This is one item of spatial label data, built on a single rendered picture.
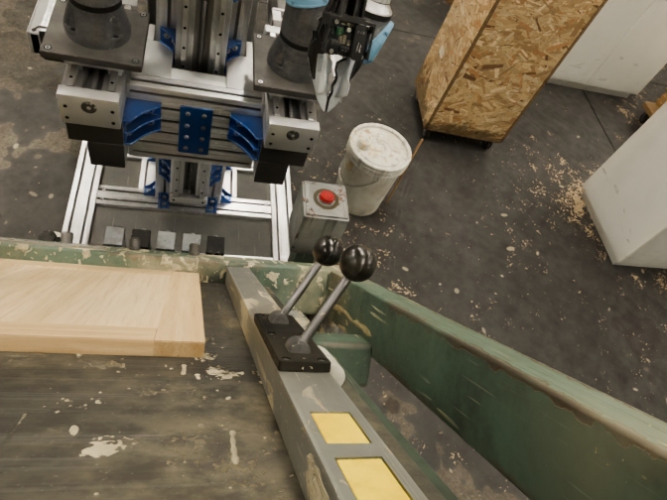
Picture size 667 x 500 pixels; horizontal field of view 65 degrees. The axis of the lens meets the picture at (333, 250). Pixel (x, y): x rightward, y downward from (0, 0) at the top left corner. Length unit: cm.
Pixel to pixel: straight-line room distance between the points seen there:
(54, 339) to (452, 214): 241
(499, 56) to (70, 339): 252
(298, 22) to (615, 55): 323
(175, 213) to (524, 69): 188
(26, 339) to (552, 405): 54
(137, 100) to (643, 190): 252
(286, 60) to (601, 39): 304
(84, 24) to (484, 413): 120
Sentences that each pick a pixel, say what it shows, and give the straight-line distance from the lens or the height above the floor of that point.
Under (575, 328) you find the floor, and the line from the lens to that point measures 285.
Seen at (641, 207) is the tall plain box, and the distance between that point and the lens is 316.
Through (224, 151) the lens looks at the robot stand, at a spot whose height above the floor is 74.
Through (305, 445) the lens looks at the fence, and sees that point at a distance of 37.
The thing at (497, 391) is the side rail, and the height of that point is 145.
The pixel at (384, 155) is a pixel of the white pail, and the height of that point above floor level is 35.
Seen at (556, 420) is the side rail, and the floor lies 152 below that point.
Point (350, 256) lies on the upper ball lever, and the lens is 50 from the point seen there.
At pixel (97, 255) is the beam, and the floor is 91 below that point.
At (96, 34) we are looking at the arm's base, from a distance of 143.
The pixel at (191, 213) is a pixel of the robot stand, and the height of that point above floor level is 21.
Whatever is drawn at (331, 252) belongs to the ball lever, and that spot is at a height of 143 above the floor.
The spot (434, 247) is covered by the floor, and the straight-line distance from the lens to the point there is 265.
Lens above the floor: 192
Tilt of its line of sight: 52 degrees down
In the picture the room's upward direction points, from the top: 27 degrees clockwise
